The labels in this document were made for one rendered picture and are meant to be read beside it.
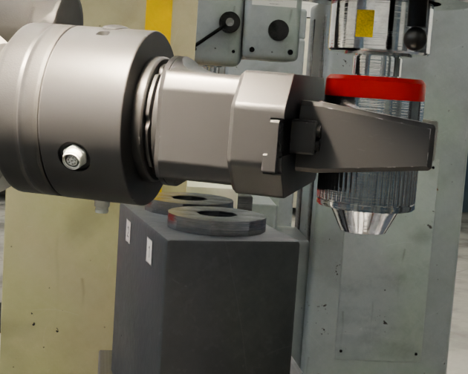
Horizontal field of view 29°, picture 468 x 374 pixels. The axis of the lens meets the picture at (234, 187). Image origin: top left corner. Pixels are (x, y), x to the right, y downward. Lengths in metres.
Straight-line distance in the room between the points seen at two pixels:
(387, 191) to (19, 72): 0.18
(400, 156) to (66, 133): 0.15
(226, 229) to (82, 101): 0.38
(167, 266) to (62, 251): 1.43
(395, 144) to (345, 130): 0.02
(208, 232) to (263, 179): 0.39
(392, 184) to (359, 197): 0.02
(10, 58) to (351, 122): 0.17
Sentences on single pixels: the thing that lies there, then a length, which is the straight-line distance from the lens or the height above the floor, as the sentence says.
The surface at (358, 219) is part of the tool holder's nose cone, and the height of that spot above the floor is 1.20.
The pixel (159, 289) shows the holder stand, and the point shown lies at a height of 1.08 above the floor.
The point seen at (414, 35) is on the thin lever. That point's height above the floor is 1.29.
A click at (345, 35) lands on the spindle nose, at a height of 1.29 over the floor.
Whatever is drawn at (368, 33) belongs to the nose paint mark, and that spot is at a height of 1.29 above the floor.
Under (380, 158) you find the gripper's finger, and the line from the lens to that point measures 0.41.
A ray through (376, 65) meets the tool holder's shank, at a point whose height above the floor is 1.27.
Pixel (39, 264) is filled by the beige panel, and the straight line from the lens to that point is 2.19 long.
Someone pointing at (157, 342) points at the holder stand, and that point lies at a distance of 0.79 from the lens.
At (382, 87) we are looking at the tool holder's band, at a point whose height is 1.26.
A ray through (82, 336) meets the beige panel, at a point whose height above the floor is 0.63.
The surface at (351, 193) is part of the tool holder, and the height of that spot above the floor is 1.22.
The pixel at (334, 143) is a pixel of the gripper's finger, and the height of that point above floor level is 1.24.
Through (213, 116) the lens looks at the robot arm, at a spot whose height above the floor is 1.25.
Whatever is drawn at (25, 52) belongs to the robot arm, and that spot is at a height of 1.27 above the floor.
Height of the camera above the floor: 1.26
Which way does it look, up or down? 7 degrees down
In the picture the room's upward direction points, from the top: 4 degrees clockwise
